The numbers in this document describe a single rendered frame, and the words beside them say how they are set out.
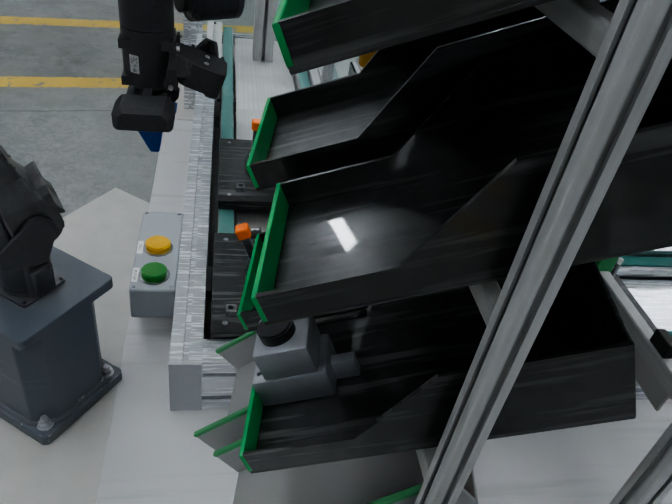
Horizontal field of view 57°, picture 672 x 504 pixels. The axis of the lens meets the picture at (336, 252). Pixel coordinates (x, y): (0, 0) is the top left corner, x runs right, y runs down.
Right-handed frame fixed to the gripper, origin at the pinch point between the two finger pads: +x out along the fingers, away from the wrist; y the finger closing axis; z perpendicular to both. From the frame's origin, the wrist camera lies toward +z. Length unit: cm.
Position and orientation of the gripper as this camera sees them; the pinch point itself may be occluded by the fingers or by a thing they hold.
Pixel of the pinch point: (153, 125)
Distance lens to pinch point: 78.9
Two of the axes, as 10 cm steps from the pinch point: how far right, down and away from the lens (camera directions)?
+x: -1.3, 7.8, 6.2
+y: -1.3, -6.3, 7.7
